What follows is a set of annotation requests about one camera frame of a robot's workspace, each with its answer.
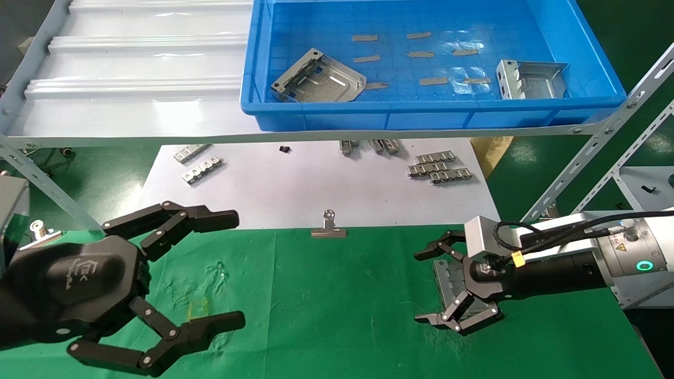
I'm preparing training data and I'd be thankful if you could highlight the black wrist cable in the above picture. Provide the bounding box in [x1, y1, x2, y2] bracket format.
[494, 211, 674, 253]

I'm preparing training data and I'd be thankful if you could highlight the flat grey metal bracket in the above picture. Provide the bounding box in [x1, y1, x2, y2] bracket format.
[271, 48, 367, 103]

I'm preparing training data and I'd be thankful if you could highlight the box-shaped metal bracket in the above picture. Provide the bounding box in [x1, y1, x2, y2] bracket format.
[497, 59, 569, 101]

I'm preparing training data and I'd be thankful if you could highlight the green table cloth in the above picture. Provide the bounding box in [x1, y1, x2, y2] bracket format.
[0, 222, 664, 379]

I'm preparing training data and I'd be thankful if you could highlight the grey metal shelf rack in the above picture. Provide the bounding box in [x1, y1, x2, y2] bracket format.
[0, 0, 674, 232]

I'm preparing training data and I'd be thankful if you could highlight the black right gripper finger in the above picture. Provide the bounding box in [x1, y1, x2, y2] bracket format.
[413, 230, 469, 264]
[414, 290, 501, 333]

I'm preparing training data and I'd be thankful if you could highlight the blue plastic bin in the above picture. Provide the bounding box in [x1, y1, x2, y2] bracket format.
[240, 0, 627, 131]

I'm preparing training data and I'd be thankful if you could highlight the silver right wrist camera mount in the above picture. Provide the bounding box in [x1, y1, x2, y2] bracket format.
[464, 213, 601, 264]

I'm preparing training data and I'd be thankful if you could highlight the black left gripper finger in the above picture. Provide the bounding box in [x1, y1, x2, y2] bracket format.
[101, 201, 240, 261]
[67, 297, 246, 377]

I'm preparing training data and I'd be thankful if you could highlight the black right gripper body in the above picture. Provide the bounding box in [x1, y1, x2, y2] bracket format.
[463, 252, 607, 302]

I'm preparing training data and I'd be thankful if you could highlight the metal lock housing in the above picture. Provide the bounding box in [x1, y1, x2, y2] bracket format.
[432, 259, 503, 330]

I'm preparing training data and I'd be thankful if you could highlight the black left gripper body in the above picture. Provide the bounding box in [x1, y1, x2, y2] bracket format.
[0, 234, 152, 351]

